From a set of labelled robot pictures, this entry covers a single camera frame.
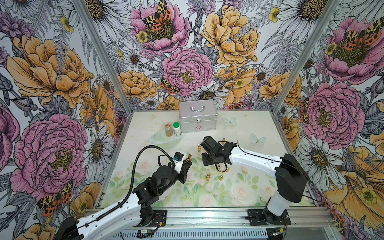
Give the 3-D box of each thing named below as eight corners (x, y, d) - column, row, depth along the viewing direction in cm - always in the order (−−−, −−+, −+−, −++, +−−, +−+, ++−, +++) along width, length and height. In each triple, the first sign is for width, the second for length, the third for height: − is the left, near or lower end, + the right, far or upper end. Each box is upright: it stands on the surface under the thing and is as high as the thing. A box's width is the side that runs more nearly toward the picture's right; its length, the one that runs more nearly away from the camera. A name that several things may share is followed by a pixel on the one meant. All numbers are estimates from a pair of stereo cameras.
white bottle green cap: (174, 136, 108) (172, 127, 101) (174, 130, 112) (173, 121, 105) (180, 136, 108) (179, 127, 101) (181, 130, 112) (180, 121, 105)
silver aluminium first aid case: (180, 134, 110) (177, 118, 97) (181, 114, 123) (180, 98, 111) (215, 134, 110) (217, 118, 98) (213, 114, 123) (215, 98, 111)
